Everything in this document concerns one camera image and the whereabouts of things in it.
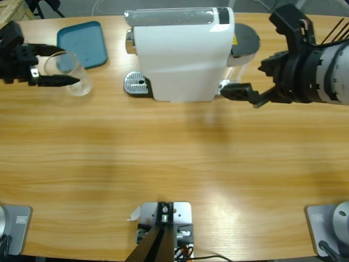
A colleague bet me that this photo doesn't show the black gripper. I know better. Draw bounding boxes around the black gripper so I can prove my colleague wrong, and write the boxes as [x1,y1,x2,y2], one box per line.
[0,43,81,88]
[219,51,311,110]

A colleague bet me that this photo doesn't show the clear drinking glass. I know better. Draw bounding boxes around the clear drinking glass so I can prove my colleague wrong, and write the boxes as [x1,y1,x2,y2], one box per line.
[43,51,93,97]

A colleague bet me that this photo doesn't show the white capsule coffee machine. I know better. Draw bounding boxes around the white capsule coffee machine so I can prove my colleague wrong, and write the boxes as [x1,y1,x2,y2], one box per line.
[124,7,236,104]

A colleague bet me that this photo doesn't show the teal plastic tray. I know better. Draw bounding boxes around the teal plastic tray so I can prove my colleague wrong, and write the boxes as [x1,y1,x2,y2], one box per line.
[56,21,109,70]

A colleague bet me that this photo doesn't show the black stand legs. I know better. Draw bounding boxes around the black stand legs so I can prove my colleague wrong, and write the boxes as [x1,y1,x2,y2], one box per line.
[26,0,66,19]

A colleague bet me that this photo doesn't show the wooden crate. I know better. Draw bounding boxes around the wooden crate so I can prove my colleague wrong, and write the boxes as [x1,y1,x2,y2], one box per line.
[0,0,34,25]

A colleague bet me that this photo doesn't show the metal grate drip tray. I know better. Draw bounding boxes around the metal grate drip tray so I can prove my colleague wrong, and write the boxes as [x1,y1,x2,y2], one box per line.
[123,70,150,97]

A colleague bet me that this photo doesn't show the black capsule stand with rods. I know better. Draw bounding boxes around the black capsule stand with rods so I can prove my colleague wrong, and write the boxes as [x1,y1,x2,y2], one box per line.
[320,17,349,45]

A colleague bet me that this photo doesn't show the white mounting block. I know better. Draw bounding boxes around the white mounting block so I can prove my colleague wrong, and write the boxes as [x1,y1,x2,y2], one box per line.
[136,201,195,262]

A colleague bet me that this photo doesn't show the white paper tag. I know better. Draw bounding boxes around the white paper tag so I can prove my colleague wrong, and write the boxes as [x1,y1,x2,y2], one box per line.
[125,206,142,222]

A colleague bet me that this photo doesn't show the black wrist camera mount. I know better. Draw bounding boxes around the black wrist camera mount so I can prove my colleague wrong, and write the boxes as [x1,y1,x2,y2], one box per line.
[269,3,317,55]
[0,20,25,54]

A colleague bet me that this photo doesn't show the white floor cable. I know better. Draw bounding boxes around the white floor cable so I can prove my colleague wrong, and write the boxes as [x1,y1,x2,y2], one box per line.
[256,0,273,13]
[91,0,110,16]

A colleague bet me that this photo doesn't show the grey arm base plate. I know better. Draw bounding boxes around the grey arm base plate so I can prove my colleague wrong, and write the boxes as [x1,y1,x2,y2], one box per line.
[304,201,349,258]
[0,205,33,257]

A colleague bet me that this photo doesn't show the orange wires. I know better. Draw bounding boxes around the orange wires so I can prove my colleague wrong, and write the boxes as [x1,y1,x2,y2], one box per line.
[175,243,195,259]

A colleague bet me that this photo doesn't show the thin black cable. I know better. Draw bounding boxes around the thin black cable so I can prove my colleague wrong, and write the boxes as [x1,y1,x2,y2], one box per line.
[190,254,232,262]

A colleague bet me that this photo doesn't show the dark camera post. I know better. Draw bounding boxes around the dark camera post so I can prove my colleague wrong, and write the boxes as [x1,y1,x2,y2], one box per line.
[125,201,175,262]

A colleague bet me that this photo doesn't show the black base cable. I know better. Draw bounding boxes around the black base cable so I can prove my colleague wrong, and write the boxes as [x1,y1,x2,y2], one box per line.
[318,240,343,262]
[0,235,13,256]

